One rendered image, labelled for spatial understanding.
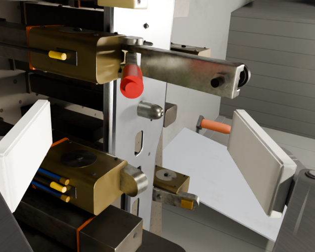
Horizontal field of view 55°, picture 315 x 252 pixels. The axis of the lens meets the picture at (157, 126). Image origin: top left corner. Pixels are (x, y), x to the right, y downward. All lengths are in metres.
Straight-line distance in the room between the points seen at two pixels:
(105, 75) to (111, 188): 0.16
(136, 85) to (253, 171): 0.14
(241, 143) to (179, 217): 3.22
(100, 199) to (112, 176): 0.03
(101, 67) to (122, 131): 0.20
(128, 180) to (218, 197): 2.66
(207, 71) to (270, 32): 4.36
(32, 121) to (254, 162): 0.12
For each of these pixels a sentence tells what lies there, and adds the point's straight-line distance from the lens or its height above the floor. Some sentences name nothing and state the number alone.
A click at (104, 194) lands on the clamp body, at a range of 0.44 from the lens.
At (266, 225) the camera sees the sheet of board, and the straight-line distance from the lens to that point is 3.09.
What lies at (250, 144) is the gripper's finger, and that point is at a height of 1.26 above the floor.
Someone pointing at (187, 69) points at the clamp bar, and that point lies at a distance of 0.36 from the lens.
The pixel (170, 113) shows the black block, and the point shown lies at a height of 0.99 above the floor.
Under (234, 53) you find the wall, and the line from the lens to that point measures 4.88.
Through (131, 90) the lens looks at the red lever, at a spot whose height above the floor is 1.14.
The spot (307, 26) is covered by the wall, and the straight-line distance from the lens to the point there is 4.63.
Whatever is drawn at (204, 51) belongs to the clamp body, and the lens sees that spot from 0.74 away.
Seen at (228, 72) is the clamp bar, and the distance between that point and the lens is 0.33.
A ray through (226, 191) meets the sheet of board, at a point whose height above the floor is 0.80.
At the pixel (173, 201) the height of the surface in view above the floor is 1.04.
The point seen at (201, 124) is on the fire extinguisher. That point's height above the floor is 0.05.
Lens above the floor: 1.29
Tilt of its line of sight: 25 degrees down
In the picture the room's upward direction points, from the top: 106 degrees clockwise
